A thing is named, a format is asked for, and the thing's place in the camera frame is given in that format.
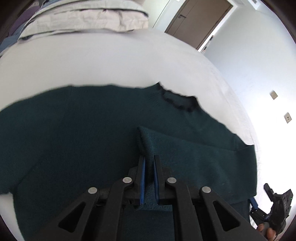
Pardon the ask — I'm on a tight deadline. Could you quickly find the folded grey blue duvet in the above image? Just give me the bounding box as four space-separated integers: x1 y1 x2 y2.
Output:
18 1 149 41

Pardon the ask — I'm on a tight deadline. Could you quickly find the dark green knit sweater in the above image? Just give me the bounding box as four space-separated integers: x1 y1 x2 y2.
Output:
1 84 257 240

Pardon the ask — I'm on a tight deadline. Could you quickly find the person's right hand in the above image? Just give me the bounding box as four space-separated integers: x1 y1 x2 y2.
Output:
256 223 277 241

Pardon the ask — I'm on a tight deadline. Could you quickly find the white bed sheet mattress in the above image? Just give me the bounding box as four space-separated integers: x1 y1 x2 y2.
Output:
1 30 254 146

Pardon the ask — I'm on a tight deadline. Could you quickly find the brown bedroom door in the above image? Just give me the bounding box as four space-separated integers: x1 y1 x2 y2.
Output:
165 0 233 49

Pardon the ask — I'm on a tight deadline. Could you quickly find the purple patterned cushion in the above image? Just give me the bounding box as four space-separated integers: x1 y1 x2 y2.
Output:
8 13 26 37

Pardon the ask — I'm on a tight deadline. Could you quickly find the blue grey pillow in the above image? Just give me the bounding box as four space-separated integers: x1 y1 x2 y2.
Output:
0 34 19 53

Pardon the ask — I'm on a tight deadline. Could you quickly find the wall switch plate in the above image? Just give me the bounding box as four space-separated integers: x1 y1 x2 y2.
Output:
284 113 292 123
270 90 278 100

